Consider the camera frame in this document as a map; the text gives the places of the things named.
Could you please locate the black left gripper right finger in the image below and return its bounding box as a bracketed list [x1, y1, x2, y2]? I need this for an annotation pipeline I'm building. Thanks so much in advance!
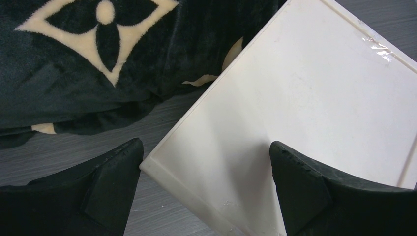
[269, 141, 417, 236]

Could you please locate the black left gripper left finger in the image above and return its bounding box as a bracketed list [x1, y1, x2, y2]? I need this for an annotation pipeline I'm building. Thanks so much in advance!
[0, 138, 144, 236]

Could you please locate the black floral plush blanket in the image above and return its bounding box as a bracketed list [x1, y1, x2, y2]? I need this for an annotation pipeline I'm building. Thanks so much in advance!
[0, 0, 284, 149]

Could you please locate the white pink drawer organizer box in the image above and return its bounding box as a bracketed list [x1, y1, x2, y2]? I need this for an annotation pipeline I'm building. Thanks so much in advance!
[140, 0, 417, 236]

